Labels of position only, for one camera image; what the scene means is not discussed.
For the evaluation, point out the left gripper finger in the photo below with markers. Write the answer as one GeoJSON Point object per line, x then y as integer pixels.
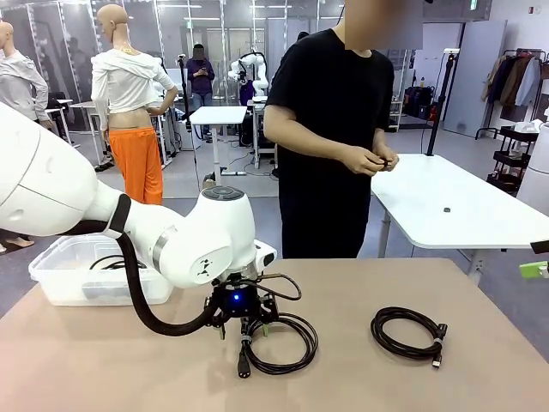
{"type": "Point", "coordinates": [245, 326]}
{"type": "Point", "coordinates": [267, 328]}

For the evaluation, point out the person in black T-shirt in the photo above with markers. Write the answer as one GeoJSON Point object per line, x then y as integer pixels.
{"type": "Point", "coordinates": [326, 107]}

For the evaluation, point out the clothes rack with coats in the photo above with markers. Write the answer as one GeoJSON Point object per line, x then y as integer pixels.
{"type": "Point", "coordinates": [510, 77]}

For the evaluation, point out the person's right hand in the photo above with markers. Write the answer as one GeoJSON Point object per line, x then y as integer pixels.
{"type": "Point", "coordinates": [360, 161]}

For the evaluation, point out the white height-adjustable desk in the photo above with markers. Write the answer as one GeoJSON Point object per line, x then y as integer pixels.
{"type": "Point", "coordinates": [218, 115]}

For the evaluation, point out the black stand with white head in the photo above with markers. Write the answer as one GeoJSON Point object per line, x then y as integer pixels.
{"type": "Point", "coordinates": [442, 98]}

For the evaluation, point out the beige mannequin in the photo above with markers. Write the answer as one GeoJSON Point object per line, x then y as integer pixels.
{"type": "Point", "coordinates": [113, 17]}

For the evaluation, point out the white hooded top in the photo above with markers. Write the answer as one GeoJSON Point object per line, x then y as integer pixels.
{"type": "Point", "coordinates": [128, 81]}

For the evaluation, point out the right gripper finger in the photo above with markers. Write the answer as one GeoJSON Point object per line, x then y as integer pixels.
{"type": "Point", "coordinates": [541, 247]}
{"type": "Point", "coordinates": [534, 270]}

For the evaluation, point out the grey partition panel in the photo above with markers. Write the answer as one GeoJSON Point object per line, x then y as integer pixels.
{"type": "Point", "coordinates": [472, 73]}

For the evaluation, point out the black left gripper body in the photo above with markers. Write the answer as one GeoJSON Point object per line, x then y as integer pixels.
{"type": "Point", "coordinates": [235, 302]}

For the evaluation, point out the pale mannequin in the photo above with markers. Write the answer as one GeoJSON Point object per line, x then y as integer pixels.
{"type": "Point", "coordinates": [4, 36]}

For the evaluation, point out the person's left hand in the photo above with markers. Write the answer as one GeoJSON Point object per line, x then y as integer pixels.
{"type": "Point", "coordinates": [391, 159]}

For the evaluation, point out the black camera tripod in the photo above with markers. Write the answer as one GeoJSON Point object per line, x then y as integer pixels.
{"type": "Point", "coordinates": [184, 86]}

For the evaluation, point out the person's left forearm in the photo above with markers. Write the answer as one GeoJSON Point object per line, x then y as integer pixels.
{"type": "Point", "coordinates": [381, 139]}

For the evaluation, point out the white desk with thin legs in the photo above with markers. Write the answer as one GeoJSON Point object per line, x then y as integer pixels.
{"type": "Point", "coordinates": [60, 101]}

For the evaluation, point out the black utility cart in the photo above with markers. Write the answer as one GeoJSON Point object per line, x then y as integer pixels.
{"type": "Point", "coordinates": [514, 156]}

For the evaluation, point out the translucent white plastic bin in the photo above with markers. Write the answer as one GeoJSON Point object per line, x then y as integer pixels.
{"type": "Point", "coordinates": [64, 279]}

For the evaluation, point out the black bags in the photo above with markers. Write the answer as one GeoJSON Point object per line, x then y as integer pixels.
{"type": "Point", "coordinates": [418, 101]}

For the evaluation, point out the grey long-sleeve shirt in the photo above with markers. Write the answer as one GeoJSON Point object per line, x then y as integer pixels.
{"type": "Point", "coordinates": [17, 81]}

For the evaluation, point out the orange trousers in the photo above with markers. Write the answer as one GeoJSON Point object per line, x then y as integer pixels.
{"type": "Point", "coordinates": [137, 171]}

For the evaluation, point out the person in purple top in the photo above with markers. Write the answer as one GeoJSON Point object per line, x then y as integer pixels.
{"type": "Point", "coordinates": [200, 75]}

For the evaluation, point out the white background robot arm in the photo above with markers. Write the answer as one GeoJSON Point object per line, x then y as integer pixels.
{"type": "Point", "coordinates": [259, 73]}

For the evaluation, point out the person's right forearm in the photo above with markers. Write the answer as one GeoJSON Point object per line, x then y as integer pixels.
{"type": "Point", "coordinates": [309, 143]}

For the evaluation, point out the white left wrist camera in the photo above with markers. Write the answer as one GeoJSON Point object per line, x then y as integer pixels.
{"type": "Point", "coordinates": [266, 255]}

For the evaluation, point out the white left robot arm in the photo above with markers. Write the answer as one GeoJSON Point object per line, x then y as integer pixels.
{"type": "Point", "coordinates": [51, 180]}

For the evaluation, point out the white table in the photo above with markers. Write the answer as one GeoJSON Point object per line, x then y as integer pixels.
{"type": "Point", "coordinates": [429, 193]}

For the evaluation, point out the white shoe shelf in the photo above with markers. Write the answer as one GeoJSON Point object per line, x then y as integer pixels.
{"type": "Point", "coordinates": [396, 116]}

